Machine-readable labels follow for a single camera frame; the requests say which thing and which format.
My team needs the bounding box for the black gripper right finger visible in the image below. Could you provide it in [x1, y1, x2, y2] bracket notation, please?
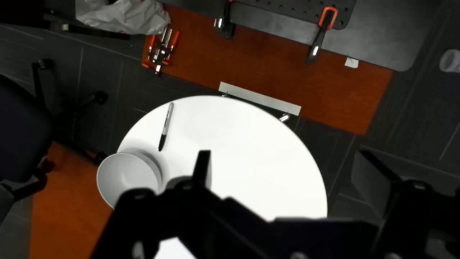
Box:
[358, 149, 460, 259]

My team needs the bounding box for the orange black bar clamp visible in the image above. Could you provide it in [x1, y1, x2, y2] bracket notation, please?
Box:
[305, 5, 341, 65]

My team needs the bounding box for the dark upholstered office chair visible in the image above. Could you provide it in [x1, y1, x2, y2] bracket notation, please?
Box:
[0, 58, 109, 203]

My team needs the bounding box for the white flat strip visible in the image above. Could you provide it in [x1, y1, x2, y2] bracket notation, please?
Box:
[217, 81, 303, 118]

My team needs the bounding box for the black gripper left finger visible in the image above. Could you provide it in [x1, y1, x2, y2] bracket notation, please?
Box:
[89, 149, 270, 259]

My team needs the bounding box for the white bowl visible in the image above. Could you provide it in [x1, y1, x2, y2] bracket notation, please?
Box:
[95, 147, 167, 210]

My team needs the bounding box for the white crumpled cloth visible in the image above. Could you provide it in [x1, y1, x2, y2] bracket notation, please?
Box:
[75, 0, 172, 36]

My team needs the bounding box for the grey perforated board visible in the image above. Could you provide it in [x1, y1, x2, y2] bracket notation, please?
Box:
[234, 0, 358, 32]

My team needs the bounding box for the orange marker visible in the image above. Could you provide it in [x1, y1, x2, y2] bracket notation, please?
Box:
[168, 31, 182, 55]
[145, 34, 158, 67]

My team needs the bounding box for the black silver bar clamp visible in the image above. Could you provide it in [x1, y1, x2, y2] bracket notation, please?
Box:
[213, 0, 237, 41]

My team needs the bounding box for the black silver marker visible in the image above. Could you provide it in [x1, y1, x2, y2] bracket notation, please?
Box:
[161, 26, 175, 64]
[152, 29, 169, 77]

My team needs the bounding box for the black marker pen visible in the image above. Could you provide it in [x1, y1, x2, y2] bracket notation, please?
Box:
[157, 101, 177, 153]

